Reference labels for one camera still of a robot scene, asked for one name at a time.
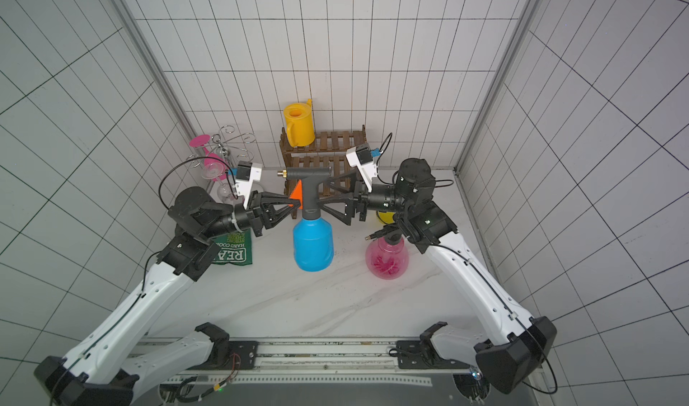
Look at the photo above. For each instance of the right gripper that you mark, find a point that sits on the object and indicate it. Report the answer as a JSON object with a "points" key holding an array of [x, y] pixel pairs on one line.
{"points": [[361, 202]]}

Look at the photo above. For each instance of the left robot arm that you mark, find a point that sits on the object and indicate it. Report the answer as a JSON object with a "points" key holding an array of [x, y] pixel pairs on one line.
{"points": [[99, 371]]}

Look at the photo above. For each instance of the pink wine glass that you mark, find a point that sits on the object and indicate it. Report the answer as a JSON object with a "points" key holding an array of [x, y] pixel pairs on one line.
{"points": [[211, 165]]}

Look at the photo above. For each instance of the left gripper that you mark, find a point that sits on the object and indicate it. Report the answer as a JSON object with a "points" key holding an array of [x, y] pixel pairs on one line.
{"points": [[269, 211]]}

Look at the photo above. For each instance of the clear wine glass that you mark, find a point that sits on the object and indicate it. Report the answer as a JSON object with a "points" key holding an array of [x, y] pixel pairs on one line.
{"points": [[225, 192]]}

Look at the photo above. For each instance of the brown wooden slatted shelf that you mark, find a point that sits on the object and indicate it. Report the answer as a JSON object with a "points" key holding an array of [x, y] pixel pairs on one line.
{"points": [[328, 150]]}

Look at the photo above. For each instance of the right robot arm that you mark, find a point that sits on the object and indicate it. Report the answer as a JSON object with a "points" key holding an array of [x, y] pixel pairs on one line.
{"points": [[511, 344]]}

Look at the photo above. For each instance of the blue pump spray bottle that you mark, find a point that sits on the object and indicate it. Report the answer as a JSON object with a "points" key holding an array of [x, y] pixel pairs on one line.
{"points": [[313, 236]]}

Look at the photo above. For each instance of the green chips bag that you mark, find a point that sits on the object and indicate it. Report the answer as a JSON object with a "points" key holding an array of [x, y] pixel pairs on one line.
{"points": [[235, 249]]}

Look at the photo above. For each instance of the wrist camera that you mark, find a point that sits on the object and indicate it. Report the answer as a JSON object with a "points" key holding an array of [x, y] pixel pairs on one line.
{"points": [[247, 173], [361, 158]]}

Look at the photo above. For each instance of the yellow trigger spray bottle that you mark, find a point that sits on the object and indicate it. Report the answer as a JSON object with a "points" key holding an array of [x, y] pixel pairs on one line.
{"points": [[385, 218]]}

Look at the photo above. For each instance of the pink pump spray bottle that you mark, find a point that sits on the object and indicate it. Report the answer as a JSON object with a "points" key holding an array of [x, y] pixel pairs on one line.
{"points": [[387, 258]]}

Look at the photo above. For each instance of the aluminium mounting rail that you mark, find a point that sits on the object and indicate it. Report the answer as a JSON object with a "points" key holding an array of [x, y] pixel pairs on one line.
{"points": [[191, 370]]}

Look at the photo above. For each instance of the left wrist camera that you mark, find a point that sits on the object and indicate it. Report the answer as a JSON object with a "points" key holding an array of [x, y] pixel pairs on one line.
{"points": [[247, 173]]}

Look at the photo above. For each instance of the yellow plastic watering can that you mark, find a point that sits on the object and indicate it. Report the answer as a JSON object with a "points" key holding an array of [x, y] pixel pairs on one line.
{"points": [[299, 124]]}

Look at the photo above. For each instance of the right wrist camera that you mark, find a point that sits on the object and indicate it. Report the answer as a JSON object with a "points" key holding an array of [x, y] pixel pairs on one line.
{"points": [[361, 158]]}

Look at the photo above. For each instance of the chrome wine glass rack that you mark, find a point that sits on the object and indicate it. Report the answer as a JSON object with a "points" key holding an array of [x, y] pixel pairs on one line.
{"points": [[234, 148]]}

